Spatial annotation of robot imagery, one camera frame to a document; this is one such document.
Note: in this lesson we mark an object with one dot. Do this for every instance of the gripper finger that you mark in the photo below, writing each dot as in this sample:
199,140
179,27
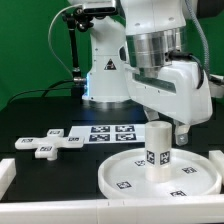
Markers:
151,115
181,133

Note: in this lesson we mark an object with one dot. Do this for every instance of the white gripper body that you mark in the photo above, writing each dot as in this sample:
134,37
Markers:
173,92

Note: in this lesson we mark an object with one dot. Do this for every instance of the white round table top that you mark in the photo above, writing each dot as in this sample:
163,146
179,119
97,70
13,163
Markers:
129,175

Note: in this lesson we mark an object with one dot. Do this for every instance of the white cross-shaped table base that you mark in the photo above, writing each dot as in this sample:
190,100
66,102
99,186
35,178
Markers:
47,147

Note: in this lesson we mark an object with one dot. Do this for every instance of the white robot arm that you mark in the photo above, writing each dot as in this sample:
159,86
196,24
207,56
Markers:
137,55

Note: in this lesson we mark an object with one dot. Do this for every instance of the white fiducial marker sheet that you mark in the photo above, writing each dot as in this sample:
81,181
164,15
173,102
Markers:
108,134

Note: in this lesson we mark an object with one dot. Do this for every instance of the white right border block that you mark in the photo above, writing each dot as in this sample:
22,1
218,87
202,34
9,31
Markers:
217,158

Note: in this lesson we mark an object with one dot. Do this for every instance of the white border block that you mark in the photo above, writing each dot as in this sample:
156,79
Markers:
7,174
217,158

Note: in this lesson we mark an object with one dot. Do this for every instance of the white left border block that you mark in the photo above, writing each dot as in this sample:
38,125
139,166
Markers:
7,174

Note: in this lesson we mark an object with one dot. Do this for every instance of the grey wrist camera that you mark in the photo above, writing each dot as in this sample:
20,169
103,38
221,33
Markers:
216,84

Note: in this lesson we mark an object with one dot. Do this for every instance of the white front border rail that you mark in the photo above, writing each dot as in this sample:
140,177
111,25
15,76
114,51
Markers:
177,210

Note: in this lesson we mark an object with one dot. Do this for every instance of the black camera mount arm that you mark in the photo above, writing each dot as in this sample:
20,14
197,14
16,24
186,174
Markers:
75,43

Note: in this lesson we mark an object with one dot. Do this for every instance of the grey camera on mount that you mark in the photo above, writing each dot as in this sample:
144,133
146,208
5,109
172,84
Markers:
99,7

